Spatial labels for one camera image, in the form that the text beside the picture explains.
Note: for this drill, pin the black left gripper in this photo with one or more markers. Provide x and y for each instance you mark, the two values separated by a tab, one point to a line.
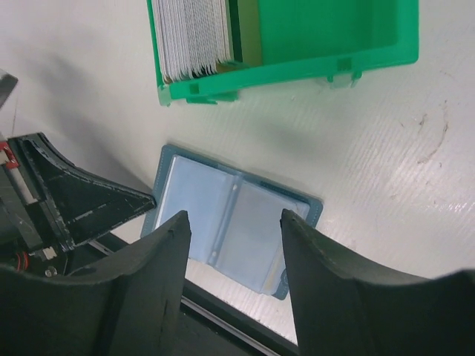
53	212

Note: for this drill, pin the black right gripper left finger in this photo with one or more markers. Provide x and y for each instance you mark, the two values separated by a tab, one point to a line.
124	304

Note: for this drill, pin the stack of white cards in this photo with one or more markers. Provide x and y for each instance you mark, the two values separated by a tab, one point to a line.
193	38

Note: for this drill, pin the blue leather card holder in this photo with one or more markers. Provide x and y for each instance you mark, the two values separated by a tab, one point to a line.
234	217

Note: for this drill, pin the green plastic bin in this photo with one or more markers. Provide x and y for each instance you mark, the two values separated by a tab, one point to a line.
310	40

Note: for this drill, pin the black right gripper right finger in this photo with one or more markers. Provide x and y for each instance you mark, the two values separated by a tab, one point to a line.
346	304

